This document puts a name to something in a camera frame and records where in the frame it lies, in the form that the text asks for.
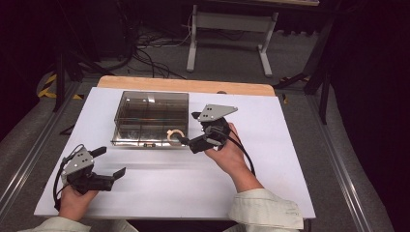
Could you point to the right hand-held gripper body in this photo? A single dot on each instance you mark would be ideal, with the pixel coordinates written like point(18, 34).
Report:
point(216, 111)

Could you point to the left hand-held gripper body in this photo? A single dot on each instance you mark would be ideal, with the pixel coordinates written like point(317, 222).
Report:
point(79, 162)

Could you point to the transparent brown drawer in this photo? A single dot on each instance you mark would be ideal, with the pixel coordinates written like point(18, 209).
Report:
point(135, 137)

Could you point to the transparent brown drawer box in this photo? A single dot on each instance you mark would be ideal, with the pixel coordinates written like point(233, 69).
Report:
point(151, 106)

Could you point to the person's left hand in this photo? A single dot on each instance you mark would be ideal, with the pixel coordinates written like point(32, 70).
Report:
point(75, 204)

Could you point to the person's right hand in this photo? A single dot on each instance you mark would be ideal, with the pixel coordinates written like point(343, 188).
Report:
point(230, 158)

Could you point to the wooden table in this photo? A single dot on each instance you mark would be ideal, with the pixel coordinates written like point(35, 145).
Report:
point(180, 85)

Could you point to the white table sheet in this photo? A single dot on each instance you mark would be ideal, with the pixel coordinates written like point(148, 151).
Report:
point(180, 183)

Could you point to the yellow black floor tape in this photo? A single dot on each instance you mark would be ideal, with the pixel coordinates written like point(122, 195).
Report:
point(48, 88)

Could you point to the black metal stand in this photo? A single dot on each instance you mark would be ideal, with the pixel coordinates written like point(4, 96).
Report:
point(59, 80)
point(324, 87)

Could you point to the aluminium floor rail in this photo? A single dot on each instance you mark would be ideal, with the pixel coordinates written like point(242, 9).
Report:
point(35, 148)
point(338, 161)

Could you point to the white metal desk frame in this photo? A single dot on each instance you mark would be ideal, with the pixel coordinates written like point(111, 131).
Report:
point(232, 22)

